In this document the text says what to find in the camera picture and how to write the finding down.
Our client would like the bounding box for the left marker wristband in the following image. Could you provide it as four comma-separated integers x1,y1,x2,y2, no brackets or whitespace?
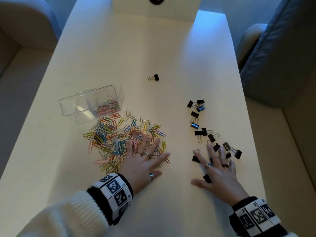
86,172,134,226

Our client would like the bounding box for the person's right hand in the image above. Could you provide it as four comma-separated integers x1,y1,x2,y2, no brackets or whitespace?
190,143,250,207

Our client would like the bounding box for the pile of coloured paper clips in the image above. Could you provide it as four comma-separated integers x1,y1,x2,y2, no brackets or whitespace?
95,95,121,116
82,110,171,174

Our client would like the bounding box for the transparent box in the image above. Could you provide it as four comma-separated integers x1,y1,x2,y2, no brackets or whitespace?
58,85,125,125

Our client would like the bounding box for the person's left hand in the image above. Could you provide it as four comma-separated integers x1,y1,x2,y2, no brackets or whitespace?
118,134,171,195

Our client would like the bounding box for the person's left forearm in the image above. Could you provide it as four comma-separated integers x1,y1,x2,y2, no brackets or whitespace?
16,191,110,237

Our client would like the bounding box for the group of black binder clips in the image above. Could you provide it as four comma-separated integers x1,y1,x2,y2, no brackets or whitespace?
186,99,243,183

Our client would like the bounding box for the marker wristband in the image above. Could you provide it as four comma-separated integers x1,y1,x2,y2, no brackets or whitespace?
86,172,134,226
229,196,289,237

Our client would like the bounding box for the right marker wristband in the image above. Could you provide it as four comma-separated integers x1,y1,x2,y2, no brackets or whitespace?
229,196,289,237

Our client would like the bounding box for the long beige sofa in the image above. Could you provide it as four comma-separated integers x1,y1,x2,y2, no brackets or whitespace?
0,0,62,178

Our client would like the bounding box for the white socket panel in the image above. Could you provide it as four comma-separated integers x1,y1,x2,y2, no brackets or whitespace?
111,0,202,22

